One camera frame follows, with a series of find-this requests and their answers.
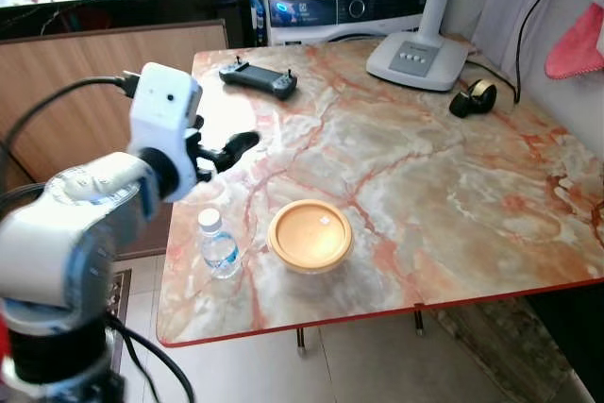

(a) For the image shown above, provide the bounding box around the pink cloth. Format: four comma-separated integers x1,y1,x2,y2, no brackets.
544,1,604,81

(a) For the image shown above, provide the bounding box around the small clear water bottle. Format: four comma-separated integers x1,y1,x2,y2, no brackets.
196,208,243,280

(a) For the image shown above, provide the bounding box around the speckled stone floor ledge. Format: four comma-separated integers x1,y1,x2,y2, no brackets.
432,297,579,403

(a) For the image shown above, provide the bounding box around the red metal stand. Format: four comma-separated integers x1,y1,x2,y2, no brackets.
0,318,10,368

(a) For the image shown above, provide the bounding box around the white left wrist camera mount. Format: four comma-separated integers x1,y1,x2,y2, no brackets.
126,62,205,204

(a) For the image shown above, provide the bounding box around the black robot body cable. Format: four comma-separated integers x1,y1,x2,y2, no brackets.
102,311,196,403

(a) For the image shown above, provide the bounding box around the orange marble pattern table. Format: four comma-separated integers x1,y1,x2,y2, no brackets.
155,38,604,356

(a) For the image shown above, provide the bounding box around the patterned dark floor mat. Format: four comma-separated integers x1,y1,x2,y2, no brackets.
102,268,134,328

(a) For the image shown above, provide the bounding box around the black fan power cable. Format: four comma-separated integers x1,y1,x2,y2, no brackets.
462,0,592,108

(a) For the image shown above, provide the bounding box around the white standing fan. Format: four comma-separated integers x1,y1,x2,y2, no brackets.
365,0,526,93

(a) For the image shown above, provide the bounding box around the black stone kitchen counter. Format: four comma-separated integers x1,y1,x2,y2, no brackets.
0,0,252,42

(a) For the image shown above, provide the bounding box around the black tape dispenser roll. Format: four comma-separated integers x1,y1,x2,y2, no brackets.
448,79,499,120

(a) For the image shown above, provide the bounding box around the black handheld controller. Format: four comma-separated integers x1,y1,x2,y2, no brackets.
218,58,299,101

